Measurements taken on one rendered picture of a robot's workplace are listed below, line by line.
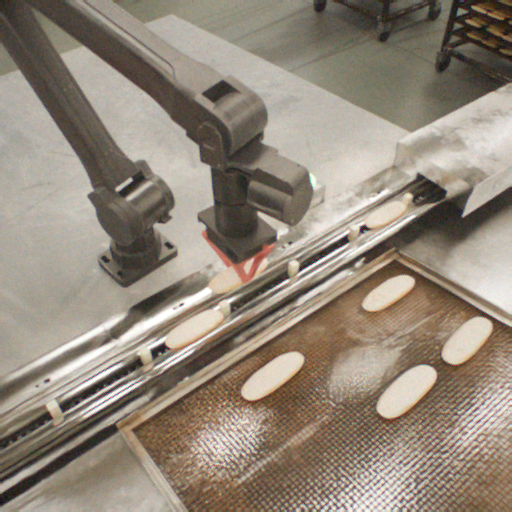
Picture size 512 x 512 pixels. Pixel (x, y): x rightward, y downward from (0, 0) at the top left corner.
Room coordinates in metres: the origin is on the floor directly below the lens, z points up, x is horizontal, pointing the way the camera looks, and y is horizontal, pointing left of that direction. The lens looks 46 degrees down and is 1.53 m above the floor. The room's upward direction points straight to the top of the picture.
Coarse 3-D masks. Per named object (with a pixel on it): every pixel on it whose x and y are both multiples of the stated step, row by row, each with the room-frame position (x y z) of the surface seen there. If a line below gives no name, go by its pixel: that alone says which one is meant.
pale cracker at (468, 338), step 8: (472, 320) 0.45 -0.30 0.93; (480, 320) 0.45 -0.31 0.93; (488, 320) 0.45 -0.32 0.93; (464, 328) 0.44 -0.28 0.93; (472, 328) 0.44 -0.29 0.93; (480, 328) 0.44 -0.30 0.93; (488, 328) 0.44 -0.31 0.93; (456, 336) 0.43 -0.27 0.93; (464, 336) 0.42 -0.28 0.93; (472, 336) 0.42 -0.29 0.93; (480, 336) 0.42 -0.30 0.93; (488, 336) 0.43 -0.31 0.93; (448, 344) 0.41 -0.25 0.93; (456, 344) 0.41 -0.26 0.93; (464, 344) 0.41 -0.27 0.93; (472, 344) 0.41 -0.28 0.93; (480, 344) 0.41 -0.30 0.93; (448, 352) 0.40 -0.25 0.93; (456, 352) 0.40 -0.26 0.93; (464, 352) 0.40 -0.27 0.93; (472, 352) 0.40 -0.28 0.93; (448, 360) 0.39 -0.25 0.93; (456, 360) 0.39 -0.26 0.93; (464, 360) 0.39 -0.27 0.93
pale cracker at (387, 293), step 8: (392, 280) 0.54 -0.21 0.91; (400, 280) 0.54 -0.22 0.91; (408, 280) 0.54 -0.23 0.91; (376, 288) 0.53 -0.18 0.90; (384, 288) 0.53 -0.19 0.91; (392, 288) 0.53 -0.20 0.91; (400, 288) 0.52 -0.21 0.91; (408, 288) 0.53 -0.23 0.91; (368, 296) 0.51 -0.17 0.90; (376, 296) 0.51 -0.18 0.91; (384, 296) 0.51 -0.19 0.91; (392, 296) 0.51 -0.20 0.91; (400, 296) 0.51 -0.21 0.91; (368, 304) 0.50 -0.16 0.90; (376, 304) 0.50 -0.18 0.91; (384, 304) 0.50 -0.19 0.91
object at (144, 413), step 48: (336, 288) 0.54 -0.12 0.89; (336, 336) 0.45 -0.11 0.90; (432, 336) 0.44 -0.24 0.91; (192, 384) 0.38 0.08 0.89; (480, 384) 0.35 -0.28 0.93; (288, 432) 0.30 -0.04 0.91; (336, 432) 0.30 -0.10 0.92; (384, 432) 0.29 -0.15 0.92; (432, 432) 0.29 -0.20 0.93; (336, 480) 0.24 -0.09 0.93
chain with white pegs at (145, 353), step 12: (408, 204) 0.78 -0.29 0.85; (348, 240) 0.70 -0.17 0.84; (324, 252) 0.67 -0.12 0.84; (312, 264) 0.64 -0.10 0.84; (288, 276) 0.61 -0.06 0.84; (264, 288) 0.58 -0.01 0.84; (228, 312) 0.52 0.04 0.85; (144, 348) 0.45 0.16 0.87; (168, 348) 0.47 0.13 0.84; (144, 360) 0.43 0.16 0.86; (108, 384) 0.41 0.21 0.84; (84, 396) 0.39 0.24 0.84; (48, 408) 0.35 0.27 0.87; (60, 408) 0.37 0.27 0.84; (48, 420) 0.35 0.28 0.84; (24, 432) 0.33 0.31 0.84; (0, 444) 0.32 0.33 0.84
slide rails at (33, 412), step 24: (408, 192) 0.82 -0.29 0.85; (432, 192) 0.82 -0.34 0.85; (360, 216) 0.75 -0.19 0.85; (336, 240) 0.69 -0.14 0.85; (360, 240) 0.69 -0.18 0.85; (288, 264) 0.63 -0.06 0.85; (240, 288) 0.58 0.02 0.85; (192, 312) 0.53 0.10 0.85; (240, 312) 0.53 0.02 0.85; (120, 360) 0.44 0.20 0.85; (168, 360) 0.44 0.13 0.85; (72, 384) 0.40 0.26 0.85; (120, 384) 0.40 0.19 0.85; (72, 408) 0.36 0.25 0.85; (0, 432) 0.33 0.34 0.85; (48, 432) 0.33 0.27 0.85; (0, 456) 0.30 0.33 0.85
